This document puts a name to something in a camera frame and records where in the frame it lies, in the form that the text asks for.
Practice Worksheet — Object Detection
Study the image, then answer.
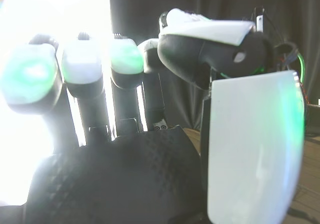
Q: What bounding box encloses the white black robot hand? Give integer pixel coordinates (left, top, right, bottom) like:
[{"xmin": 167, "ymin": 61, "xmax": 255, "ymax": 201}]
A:
[{"xmin": 0, "ymin": 8, "xmax": 306, "ymax": 224}]

